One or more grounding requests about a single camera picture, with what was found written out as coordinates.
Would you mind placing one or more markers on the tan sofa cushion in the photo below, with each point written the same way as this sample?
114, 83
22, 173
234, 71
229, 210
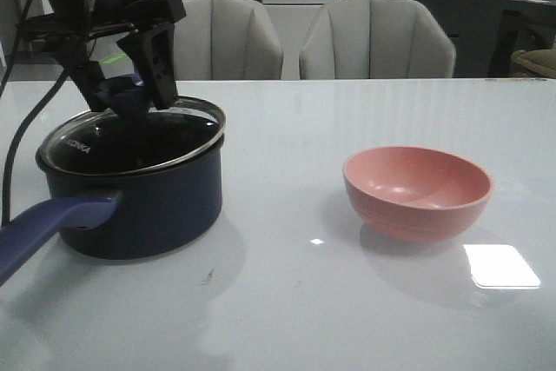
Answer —
535, 63

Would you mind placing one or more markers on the left grey upholstered chair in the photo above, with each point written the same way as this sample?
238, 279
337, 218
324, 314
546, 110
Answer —
226, 40

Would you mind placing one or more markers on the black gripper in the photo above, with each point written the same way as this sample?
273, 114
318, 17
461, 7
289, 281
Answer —
150, 25

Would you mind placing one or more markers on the right grey upholstered chair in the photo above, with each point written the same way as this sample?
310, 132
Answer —
375, 39

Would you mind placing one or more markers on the dark blue saucepan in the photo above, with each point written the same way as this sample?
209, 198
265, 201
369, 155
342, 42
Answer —
119, 217

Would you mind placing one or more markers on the grey upholstered chair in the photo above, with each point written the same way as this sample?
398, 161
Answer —
226, 40
375, 39

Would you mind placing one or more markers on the pink plastic bowl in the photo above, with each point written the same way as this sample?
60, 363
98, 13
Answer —
416, 194

